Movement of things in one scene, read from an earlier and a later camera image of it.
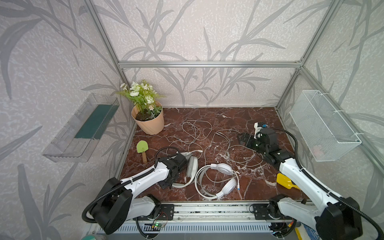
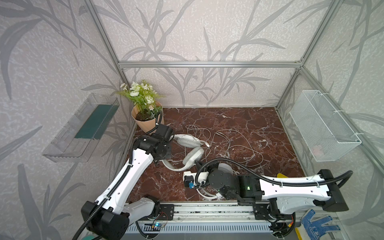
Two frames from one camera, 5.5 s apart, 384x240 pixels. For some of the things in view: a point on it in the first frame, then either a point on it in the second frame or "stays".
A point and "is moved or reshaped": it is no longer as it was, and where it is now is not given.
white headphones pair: [192, 167] is moved or reshaped
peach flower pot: [150, 127] stays
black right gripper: [250, 141] -> [201, 182]
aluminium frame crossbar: [209, 64] stays
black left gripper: [182, 160] -> [167, 133]
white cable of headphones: [197, 139] is moved or reshaped
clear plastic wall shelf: [75, 142] stays
